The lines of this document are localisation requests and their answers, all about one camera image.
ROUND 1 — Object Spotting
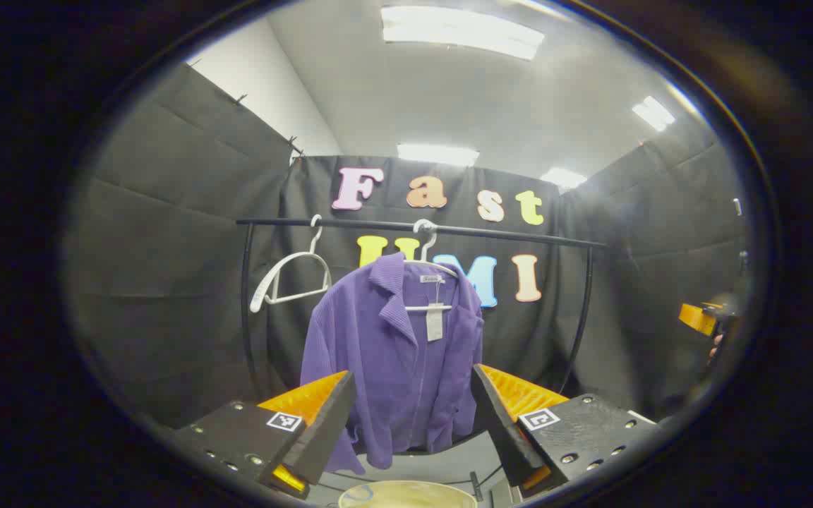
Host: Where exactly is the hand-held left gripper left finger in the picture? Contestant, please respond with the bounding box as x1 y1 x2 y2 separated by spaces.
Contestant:
170 370 358 500

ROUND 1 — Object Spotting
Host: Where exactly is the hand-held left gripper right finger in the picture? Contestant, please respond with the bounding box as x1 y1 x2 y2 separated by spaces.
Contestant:
471 363 661 495

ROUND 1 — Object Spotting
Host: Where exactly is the purple knit jacket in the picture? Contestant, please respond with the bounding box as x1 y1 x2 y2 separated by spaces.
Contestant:
299 252 485 475

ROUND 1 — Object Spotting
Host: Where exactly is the beige laundry hamper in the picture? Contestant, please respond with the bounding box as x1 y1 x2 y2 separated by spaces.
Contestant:
338 480 478 508

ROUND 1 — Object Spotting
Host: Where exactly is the white plastic hanger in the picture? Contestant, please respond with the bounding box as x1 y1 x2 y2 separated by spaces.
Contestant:
249 214 333 313
404 219 460 313

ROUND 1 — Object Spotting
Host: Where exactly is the black clothes rack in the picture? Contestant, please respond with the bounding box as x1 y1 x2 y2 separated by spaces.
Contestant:
236 217 608 502

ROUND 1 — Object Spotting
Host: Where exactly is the black backdrop cloth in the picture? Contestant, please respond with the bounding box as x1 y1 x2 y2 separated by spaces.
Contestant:
64 62 749 431

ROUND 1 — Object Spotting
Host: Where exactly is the large ceiling light panel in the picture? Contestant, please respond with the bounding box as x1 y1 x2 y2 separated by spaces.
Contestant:
382 6 545 61

